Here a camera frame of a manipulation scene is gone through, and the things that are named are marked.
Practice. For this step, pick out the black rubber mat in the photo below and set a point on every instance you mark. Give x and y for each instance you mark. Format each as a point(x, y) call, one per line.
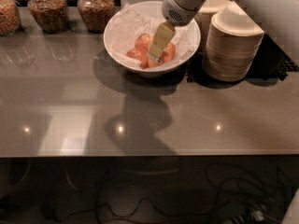
point(270, 62)

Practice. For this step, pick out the front stack of paper bowls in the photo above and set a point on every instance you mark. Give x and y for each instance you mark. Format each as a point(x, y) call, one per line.
point(232, 43)

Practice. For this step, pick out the red apple with sticker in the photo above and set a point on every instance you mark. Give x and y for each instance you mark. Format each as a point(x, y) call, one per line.
point(154, 63)

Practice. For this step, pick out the rear stack of paper bowls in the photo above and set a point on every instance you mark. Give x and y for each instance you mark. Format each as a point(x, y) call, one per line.
point(203, 18)

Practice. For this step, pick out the red apple front left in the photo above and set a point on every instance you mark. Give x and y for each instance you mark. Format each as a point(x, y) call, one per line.
point(139, 54)

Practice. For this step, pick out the red apple back left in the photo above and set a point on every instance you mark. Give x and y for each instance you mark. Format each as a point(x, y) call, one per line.
point(143, 42)

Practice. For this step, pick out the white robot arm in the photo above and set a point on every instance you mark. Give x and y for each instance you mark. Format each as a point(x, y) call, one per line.
point(278, 18)

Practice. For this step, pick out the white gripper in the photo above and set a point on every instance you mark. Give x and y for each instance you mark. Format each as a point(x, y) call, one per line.
point(177, 12)

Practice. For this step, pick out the stack of paper bowls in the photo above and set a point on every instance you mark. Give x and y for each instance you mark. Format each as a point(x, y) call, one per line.
point(203, 18)
point(232, 43)

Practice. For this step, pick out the white ceramic bowl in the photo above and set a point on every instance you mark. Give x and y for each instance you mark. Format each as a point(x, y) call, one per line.
point(149, 72)

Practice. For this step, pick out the middle glass jar of cereal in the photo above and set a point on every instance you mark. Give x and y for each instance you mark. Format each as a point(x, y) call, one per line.
point(50, 15)

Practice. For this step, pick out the right glass jar of cereal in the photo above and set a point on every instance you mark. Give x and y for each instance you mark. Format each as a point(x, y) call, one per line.
point(96, 13)

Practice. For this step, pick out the glass jar of cereal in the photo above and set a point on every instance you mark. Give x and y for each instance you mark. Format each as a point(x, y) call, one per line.
point(10, 20)
point(50, 15)
point(96, 13)

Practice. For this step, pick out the left glass jar of cereal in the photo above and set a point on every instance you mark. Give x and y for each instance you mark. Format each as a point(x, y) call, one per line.
point(10, 20)

